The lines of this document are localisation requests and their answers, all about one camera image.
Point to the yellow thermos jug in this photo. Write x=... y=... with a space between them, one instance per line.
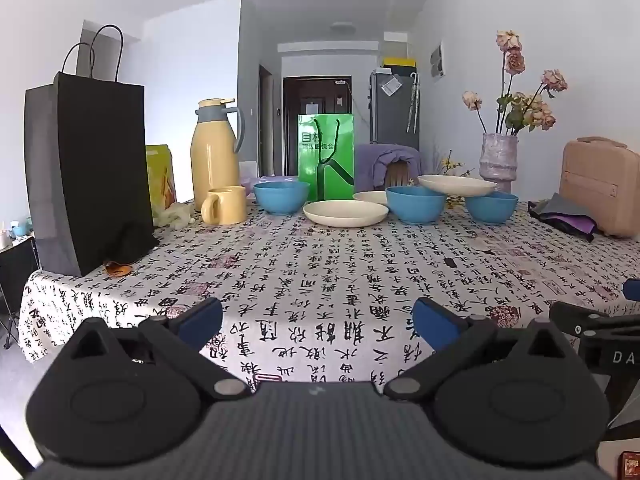
x=215 y=160

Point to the yellow flower branch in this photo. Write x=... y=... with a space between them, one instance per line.
x=452 y=166

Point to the clear plastic pouch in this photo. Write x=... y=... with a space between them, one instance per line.
x=391 y=85

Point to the pink hard case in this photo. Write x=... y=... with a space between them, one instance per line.
x=600 y=185

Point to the grey cloth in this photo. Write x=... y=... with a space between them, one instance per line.
x=562 y=207

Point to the folded umbrella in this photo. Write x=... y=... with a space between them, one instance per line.
x=413 y=102

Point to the small red packet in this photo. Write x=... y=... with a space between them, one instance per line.
x=631 y=465

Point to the black folding table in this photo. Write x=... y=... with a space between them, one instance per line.
x=17 y=270

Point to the lilac ceramic vase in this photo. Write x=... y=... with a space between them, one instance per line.
x=497 y=160

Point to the purple jacket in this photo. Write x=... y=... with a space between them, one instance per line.
x=372 y=165

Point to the wooden chair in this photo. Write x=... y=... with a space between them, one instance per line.
x=400 y=174

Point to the yellow printed box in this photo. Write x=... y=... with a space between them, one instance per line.
x=160 y=175

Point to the green paper bag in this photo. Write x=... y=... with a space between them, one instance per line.
x=327 y=160

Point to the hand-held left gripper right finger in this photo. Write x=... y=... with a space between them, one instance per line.
x=435 y=322

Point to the yellow mug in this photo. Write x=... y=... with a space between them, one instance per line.
x=227 y=206

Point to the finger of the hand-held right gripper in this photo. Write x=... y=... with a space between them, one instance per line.
x=631 y=290
x=590 y=322

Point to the round ceiling light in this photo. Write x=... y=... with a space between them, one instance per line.
x=342 y=27

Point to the blue bowl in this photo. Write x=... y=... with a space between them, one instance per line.
x=281 y=199
x=492 y=210
x=415 y=206

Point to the yellow and black box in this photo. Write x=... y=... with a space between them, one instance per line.
x=399 y=65

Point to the dried rose bouquet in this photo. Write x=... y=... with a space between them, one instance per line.
x=522 y=107

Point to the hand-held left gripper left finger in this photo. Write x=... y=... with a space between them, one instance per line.
x=202 y=317

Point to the dark interior door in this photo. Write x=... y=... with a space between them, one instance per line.
x=266 y=120

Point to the purple cloth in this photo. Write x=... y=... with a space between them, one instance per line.
x=580 y=225

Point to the dark entrance door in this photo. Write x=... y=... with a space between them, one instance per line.
x=295 y=110

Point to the cream shallow plate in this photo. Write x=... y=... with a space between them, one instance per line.
x=345 y=212
x=455 y=185
x=369 y=196

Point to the white crumpled plastic bag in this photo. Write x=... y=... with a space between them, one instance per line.
x=171 y=215

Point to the orange peel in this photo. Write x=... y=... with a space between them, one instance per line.
x=117 y=269

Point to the lilac plastic bag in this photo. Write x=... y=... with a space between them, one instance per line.
x=260 y=180

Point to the black paper bag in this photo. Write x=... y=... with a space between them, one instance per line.
x=95 y=170

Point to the calligraphy printed tablecloth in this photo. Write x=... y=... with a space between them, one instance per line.
x=325 y=270

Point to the grey refrigerator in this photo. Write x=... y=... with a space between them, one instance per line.
x=395 y=115

